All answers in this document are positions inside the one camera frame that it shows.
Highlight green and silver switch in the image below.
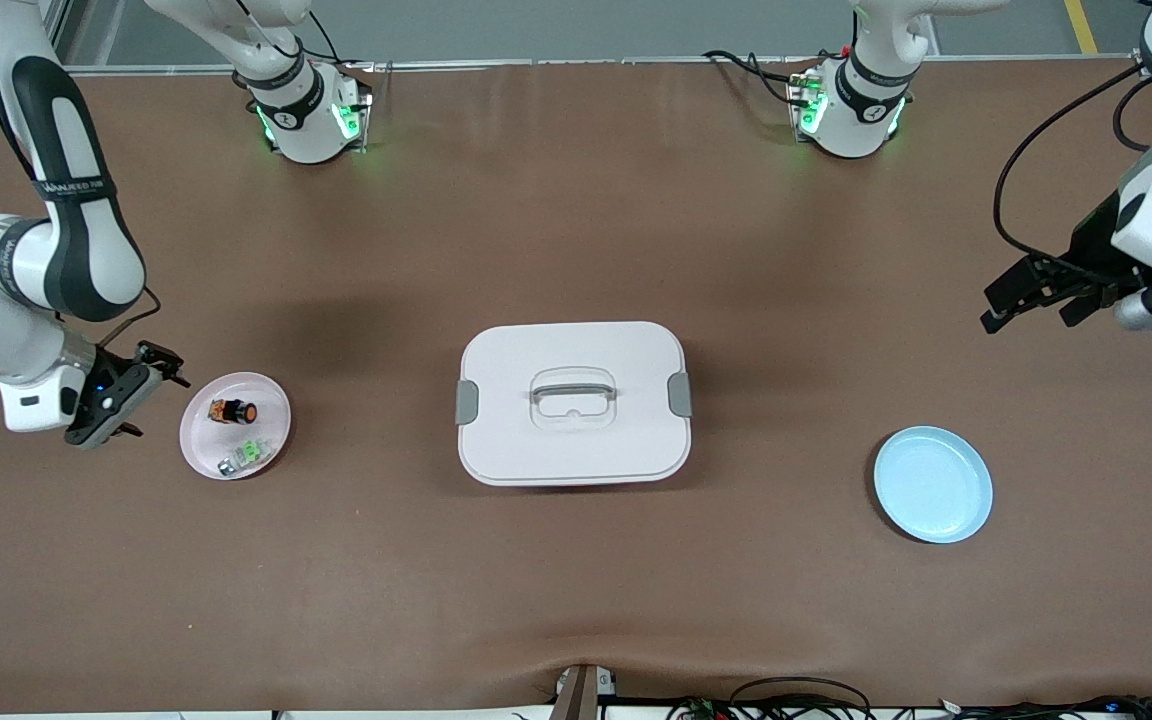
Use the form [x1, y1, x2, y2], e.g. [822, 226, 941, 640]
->
[218, 437, 277, 477]

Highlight black left arm base cable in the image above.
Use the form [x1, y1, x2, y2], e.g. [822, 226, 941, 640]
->
[702, 48, 817, 106]

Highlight pink round plate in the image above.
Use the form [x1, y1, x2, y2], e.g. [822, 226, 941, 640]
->
[180, 372, 293, 481]

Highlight black looped cable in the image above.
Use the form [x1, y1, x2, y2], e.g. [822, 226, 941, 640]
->
[729, 677, 874, 720]

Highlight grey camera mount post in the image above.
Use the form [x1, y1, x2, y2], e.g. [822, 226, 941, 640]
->
[551, 663, 619, 720]

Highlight light blue round plate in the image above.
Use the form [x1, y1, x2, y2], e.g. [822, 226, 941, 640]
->
[873, 425, 994, 545]

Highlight aluminium frame strut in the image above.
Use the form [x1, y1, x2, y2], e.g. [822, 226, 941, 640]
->
[36, 0, 72, 71]

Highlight black cable bundle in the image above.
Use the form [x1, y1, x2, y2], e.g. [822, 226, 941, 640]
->
[876, 693, 1152, 720]

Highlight black arm base cable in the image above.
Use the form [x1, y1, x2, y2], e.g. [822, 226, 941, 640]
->
[702, 48, 817, 106]
[281, 8, 342, 66]

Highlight white lidded container grey clips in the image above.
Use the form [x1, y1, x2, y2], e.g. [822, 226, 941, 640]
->
[455, 320, 694, 488]

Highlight black right arm base cable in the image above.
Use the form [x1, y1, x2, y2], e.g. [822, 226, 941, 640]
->
[281, 8, 342, 66]

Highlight silver table edge rail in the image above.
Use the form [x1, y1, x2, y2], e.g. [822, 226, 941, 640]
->
[66, 58, 1137, 76]

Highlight brown table mat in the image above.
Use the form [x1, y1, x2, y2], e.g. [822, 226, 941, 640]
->
[0, 58, 1152, 716]

